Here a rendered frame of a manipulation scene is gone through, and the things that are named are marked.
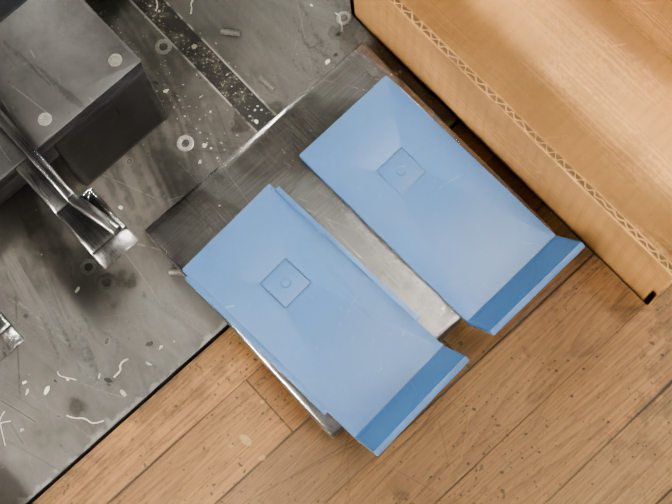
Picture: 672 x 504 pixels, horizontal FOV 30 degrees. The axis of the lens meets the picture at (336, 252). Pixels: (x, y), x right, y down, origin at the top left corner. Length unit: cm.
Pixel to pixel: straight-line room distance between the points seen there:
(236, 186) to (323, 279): 8
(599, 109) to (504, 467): 22
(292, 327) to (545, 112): 20
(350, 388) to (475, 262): 10
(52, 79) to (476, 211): 24
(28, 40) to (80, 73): 4
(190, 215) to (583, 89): 24
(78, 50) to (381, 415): 26
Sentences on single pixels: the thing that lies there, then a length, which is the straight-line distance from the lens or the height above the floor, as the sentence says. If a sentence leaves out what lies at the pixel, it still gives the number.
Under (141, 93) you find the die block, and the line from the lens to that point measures 72.
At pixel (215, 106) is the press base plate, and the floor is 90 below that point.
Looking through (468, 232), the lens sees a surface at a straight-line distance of 71.
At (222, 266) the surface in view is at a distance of 71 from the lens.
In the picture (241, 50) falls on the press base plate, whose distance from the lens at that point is 78.
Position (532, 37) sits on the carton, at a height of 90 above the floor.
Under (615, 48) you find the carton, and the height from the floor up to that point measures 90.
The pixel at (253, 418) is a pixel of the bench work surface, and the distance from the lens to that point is 71.
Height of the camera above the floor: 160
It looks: 75 degrees down
